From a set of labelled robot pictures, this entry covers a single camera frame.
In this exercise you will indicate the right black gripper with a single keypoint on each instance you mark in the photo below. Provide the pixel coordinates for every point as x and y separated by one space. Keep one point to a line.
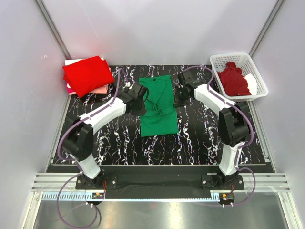
177 102

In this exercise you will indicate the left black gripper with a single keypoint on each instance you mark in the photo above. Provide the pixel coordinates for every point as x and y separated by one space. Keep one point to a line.
142 111

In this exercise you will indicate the green t shirt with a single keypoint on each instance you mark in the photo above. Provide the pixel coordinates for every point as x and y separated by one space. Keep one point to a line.
161 115

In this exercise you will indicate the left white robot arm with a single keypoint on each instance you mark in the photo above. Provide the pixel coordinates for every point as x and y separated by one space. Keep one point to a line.
78 140

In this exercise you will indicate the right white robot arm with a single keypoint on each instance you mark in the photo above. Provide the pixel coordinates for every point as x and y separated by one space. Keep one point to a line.
234 127

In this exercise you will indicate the folded pink t shirt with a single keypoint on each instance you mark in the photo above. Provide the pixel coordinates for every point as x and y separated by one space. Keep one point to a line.
100 90

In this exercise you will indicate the folded red t shirt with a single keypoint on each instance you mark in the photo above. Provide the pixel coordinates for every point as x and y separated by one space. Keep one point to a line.
84 78

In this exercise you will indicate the dark red t shirt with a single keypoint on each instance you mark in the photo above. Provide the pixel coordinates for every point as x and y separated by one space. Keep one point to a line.
233 82

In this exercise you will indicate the folded magenta t shirt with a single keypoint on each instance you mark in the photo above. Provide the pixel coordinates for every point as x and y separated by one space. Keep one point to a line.
70 91

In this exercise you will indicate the folded white t shirt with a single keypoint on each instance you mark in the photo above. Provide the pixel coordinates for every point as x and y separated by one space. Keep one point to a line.
89 61

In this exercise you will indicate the white cloth in basket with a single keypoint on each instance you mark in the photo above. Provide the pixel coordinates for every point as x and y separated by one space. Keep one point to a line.
252 84

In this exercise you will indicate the white plastic basket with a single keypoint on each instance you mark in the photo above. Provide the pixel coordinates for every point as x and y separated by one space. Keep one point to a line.
245 62

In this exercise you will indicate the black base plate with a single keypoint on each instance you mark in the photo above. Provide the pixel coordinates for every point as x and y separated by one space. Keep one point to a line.
206 177

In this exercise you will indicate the aluminium frame rail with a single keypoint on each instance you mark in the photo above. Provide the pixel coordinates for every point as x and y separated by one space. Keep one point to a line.
62 186

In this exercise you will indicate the left aluminium corner post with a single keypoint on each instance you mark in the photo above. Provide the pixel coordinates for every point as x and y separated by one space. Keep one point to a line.
53 29

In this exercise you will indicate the aluminium corner post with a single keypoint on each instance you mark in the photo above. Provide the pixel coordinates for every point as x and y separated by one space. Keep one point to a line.
266 26
53 29

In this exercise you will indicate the right aluminium corner post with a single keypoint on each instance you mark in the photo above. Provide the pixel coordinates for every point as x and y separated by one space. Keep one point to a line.
266 26

